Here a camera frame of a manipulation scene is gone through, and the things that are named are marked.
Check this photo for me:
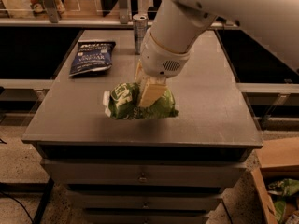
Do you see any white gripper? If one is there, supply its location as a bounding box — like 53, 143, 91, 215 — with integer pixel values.
135, 30, 190, 107

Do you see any green jalapeno chip bag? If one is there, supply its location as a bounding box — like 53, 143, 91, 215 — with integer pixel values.
103, 83, 179, 119

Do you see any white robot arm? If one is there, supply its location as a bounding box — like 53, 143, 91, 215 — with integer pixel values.
135, 0, 299, 107

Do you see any blue salt vinegar chip bag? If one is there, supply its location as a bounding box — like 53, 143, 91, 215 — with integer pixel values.
69, 40, 116, 77

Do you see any white orange bag on shelf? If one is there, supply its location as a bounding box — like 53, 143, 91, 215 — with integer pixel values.
0, 0, 46, 19

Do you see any green bag in box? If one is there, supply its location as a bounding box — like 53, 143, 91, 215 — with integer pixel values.
267, 178, 299, 224

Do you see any silver drink can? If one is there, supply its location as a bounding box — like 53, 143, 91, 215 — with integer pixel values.
133, 14, 148, 54

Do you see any grey drawer cabinet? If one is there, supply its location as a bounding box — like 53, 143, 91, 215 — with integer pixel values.
23, 30, 262, 224

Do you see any wooden shelf rack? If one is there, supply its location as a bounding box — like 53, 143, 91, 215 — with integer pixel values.
0, 0, 299, 30

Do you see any cardboard box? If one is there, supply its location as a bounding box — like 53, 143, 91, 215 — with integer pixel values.
251, 137, 299, 224

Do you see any black floor cable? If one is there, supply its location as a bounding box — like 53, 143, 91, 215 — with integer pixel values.
0, 189, 36, 224

